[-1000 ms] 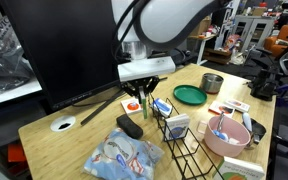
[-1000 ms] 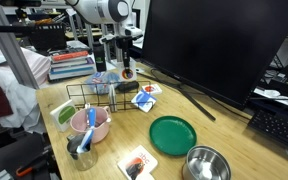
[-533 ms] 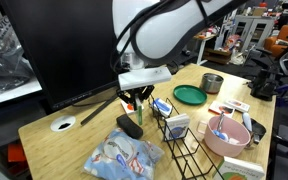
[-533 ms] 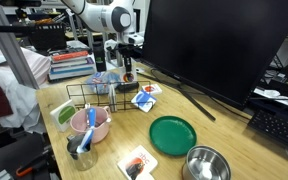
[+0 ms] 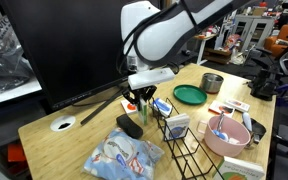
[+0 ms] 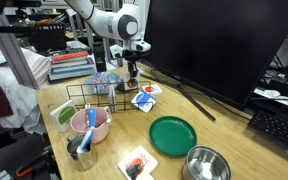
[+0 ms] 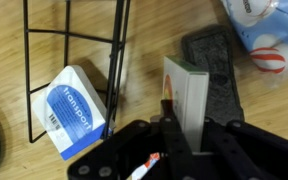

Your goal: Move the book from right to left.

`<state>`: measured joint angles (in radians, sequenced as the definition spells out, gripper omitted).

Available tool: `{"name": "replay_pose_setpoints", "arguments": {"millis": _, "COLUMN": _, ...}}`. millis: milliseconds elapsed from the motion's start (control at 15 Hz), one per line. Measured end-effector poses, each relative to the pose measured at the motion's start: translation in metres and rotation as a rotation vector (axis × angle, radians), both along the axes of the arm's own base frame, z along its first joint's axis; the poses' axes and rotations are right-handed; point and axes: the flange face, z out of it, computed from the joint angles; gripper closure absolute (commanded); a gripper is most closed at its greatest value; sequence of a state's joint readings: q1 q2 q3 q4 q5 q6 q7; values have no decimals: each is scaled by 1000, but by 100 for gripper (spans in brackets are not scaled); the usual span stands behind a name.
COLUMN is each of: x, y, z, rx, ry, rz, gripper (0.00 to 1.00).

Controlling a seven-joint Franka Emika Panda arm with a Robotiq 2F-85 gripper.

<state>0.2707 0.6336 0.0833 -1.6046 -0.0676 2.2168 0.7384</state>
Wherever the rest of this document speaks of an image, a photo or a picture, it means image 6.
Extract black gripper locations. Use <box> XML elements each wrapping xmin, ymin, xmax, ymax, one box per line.
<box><xmin>122</xmin><ymin>49</ymin><xmax>146</xmax><ymax>82</ymax></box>

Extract small rainbow board book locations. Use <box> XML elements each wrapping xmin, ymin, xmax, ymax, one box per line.
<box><xmin>123</xmin><ymin>71</ymin><xmax>141</xmax><ymax>92</ymax></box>

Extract red circle board book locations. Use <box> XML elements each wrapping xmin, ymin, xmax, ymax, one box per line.
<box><xmin>141</xmin><ymin>83</ymin><xmax>163</xmax><ymax>96</ymax></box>

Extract blue white flat board book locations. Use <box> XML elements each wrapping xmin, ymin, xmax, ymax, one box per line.
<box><xmin>130</xmin><ymin>90</ymin><xmax>158</xmax><ymax>114</ymax></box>

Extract white blue upright board book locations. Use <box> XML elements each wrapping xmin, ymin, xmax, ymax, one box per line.
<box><xmin>107</xmin><ymin>84</ymin><xmax>119</xmax><ymax>113</ymax></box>

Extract thick white book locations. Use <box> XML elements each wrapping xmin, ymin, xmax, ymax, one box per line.
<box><xmin>47</xmin><ymin>68</ymin><xmax>97</xmax><ymax>81</ymax></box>

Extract grey purple book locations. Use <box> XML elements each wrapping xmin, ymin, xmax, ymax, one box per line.
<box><xmin>50</xmin><ymin>57</ymin><xmax>95</xmax><ymax>68</ymax></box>

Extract green vegetables board book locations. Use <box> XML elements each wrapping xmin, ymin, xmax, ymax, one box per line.
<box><xmin>49</xmin><ymin>99</ymin><xmax>77</xmax><ymax>133</ymax></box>

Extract white orange board book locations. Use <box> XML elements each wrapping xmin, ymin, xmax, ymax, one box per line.
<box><xmin>135</xmin><ymin>172</ymin><xmax>156</xmax><ymax>180</ymax></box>

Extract blue printed plastic bag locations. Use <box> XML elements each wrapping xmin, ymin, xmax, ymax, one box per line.
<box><xmin>83</xmin><ymin>71</ymin><xmax>124</xmax><ymax>96</ymax></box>

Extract black bottle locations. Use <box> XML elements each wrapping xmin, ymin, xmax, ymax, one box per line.
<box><xmin>92</xmin><ymin>41</ymin><xmax>108</xmax><ymax>73</ymax></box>

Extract blue white plastic spoon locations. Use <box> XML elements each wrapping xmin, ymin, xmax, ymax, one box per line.
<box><xmin>76</xmin><ymin>107</ymin><xmax>97</xmax><ymax>155</ymax></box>

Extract pink bowl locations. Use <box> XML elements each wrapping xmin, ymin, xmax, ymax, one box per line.
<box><xmin>69</xmin><ymin>106</ymin><xmax>112</xmax><ymax>144</ymax></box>

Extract black monitor stand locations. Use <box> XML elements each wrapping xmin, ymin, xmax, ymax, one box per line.
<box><xmin>138</xmin><ymin>68</ymin><xmax>217</xmax><ymax>122</ymax></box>

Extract green plate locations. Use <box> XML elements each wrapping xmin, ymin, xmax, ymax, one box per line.
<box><xmin>148</xmin><ymin>115</ymin><xmax>198</xmax><ymax>157</ymax></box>

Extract black slotted crate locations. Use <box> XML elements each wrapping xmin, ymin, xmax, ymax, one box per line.
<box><xmin>28</xmin><ymin>22</ymin><xmax>68</xmax><ymax>53</ymax></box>

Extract large black monitor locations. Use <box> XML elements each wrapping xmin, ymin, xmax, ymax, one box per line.
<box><xmin>140</xmin><ymin>0</ymin><xmax>288</xmax><ymax>110</ymax></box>

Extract pink cloth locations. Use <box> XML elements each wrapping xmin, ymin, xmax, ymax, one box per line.
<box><xmin>20</xmin><ymin>46</ymin><xmax>52</xmax><ymax>86</ymax></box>

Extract white cloth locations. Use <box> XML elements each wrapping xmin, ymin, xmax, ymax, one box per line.
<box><xmin>0</xmin><ymin>64</ymin><xmax>47</xmax><ymax>134</ymax></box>

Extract stainless steel bowl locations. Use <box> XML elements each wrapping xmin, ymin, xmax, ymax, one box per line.
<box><xmin>181</xmin><ymin>144</ymin><xmax>232</xmax><ymax>180</ymax></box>

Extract black horizontal bar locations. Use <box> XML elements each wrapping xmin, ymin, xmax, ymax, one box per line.
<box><xmin>0</xmin><ymin>24</ymin><xmax>38</xmax><ymax>34</ymax></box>

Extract white papers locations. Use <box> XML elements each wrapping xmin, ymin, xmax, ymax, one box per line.
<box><xmin>253</xmin><ymin>87</ymin><xmax>288</xmax><ymax>111</ymax></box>

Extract black keyboard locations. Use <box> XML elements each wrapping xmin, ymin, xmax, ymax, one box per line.
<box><xmin>247</xmin><ymin>108</ymin><xmax>288</xmax><ymax>155</ymax></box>

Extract black wire rack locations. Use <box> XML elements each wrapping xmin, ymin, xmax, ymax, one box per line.
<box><xmin>65</xmin><ymin>80</ymin><xmax>142</xmax><ymax>113</ymax></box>

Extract aluminium frame post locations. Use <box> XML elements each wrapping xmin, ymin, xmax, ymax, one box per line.
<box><xmin>0</xmin><ymin>0</ymin><xmax>40</xmax><ymax>89</ymax></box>

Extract orange handled tool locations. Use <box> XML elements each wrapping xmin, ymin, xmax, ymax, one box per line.
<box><xmin>15</xmin><ymin>151</ymin><xmax>52</xmax><ymax>178</ymax></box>

